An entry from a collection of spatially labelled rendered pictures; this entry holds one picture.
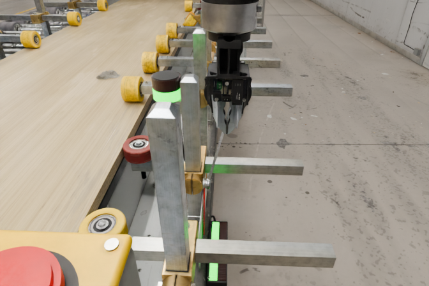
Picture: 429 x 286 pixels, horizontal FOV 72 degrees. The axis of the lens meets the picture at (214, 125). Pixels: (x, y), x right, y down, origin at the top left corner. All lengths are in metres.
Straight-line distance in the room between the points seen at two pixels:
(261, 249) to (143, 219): 0.47
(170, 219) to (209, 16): 0.31
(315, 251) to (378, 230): 1.34
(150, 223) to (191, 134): 0.39
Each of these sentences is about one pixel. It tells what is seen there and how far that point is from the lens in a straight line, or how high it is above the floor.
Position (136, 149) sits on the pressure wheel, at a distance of 0.74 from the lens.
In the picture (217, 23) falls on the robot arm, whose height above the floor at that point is 1.23.
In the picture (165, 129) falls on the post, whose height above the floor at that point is 1.14.
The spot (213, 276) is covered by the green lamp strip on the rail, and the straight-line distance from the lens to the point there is 0.74.
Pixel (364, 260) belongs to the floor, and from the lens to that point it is 1.77.
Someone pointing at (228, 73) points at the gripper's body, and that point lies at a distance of 0.49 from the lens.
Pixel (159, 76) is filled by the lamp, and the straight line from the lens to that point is 0.61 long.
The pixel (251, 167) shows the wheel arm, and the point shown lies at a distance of 0.76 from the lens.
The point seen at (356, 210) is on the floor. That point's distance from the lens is 2.00.
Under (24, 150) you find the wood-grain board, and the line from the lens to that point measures 0.86.
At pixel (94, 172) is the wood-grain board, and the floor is 0.90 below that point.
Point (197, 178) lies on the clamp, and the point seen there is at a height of 0.87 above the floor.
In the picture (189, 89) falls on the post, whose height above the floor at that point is 1.08.
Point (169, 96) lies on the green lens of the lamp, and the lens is 0.60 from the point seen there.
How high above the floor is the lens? 1.33
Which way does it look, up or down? 31 degrees down
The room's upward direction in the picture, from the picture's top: straight up
